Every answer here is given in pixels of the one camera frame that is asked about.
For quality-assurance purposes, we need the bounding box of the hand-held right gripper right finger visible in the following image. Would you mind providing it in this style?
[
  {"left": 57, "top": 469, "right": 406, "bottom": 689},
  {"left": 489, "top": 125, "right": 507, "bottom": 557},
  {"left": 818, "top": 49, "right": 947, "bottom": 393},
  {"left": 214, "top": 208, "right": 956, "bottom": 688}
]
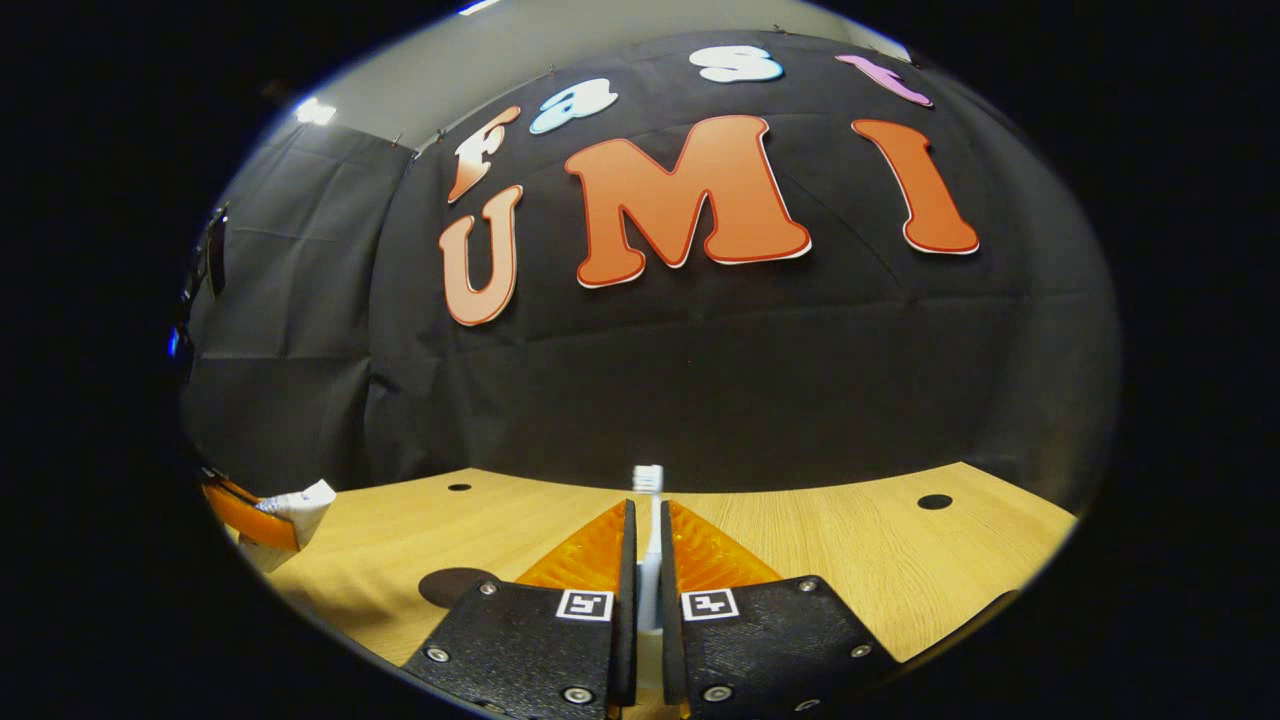
[{"left": 660, "top": 499, "right": 901, "bottom": 720}]

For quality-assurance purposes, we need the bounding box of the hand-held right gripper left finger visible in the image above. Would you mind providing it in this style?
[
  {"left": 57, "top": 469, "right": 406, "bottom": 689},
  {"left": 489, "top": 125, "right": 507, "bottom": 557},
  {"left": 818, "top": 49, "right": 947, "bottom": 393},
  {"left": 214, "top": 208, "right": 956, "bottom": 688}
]
[{"left": 400, "top": 499, "right": 639, "bottom": 720}]

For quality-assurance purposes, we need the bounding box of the white toothpaste tube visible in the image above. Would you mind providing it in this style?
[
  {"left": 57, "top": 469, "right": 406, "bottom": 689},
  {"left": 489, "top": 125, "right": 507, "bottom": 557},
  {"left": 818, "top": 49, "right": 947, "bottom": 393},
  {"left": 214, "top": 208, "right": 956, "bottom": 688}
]
[{"left": 240, "top": 479, "right": 338, "bottom": 573}]

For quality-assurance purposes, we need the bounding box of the black backdrop cloth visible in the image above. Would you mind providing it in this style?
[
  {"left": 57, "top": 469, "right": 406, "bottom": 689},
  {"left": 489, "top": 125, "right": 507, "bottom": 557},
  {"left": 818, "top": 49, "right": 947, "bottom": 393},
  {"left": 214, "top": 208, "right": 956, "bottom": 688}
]
[{"left": 180, "top": 30, "right": 1121, "bottom": 511}]

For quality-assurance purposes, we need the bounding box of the dark round coaster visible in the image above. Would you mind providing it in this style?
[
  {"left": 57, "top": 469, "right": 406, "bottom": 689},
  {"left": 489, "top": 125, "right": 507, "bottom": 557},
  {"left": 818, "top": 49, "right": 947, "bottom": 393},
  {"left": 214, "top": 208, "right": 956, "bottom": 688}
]
[{"left": 418, "top": 567, "right": 501, "bottom": 609}]

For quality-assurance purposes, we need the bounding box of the wooden desktop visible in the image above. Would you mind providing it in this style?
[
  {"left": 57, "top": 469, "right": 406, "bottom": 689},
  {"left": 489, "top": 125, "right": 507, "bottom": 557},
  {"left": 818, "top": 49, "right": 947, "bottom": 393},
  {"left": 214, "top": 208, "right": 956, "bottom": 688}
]
[{"left": 235, "top": 462, "right": 1081, "bottom": 720}]

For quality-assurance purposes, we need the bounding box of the white toothbrush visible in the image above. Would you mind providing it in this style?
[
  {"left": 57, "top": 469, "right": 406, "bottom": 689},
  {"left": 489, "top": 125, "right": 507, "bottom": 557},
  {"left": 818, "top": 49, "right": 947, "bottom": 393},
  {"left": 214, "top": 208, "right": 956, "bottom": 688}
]
[{"left": 632, "top": 464, "right": 666, "bottom": 701}]

